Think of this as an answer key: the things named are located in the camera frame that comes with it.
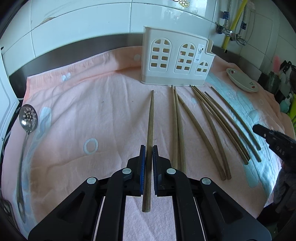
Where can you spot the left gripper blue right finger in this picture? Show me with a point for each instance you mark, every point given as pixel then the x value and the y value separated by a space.
pixel 162 188

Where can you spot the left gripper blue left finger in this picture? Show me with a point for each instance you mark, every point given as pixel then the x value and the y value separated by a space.
pixel 135 185

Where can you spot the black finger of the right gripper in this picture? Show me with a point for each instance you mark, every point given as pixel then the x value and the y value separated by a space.
pixel 281 144

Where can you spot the pink patterned towel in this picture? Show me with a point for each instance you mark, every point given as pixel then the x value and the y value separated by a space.
pixel 93 117

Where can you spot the white oval dish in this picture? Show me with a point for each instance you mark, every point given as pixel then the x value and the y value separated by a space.
pixel 241 80

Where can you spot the cream plastic utensil holder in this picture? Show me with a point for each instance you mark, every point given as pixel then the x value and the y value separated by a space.
pixel 175 58

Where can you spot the steel slotted ladle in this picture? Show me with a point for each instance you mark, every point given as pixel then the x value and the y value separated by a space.
pixel 29 121

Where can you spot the steel water valve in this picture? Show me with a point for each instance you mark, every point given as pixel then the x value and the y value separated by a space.
pixel 233 36

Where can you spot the white cutting board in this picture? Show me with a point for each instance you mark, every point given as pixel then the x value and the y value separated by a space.
pixel 8 101

